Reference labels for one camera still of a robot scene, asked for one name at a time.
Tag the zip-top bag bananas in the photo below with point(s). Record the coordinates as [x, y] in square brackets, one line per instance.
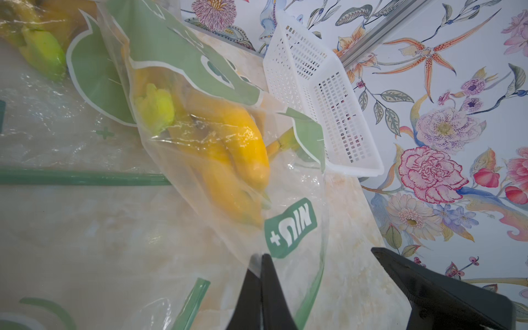
[224, 144]
[62, 103]
[97, 257]

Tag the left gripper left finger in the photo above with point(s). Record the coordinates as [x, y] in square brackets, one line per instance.
[247, 313]

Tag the white plastic basket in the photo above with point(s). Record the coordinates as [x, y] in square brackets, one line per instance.
[309, 78]

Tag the right corner aluminium post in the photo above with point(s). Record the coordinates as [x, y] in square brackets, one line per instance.
[379, 34]

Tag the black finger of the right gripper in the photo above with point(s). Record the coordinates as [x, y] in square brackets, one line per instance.
[440, 302]

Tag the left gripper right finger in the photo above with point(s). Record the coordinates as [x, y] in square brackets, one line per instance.
[276, 314]

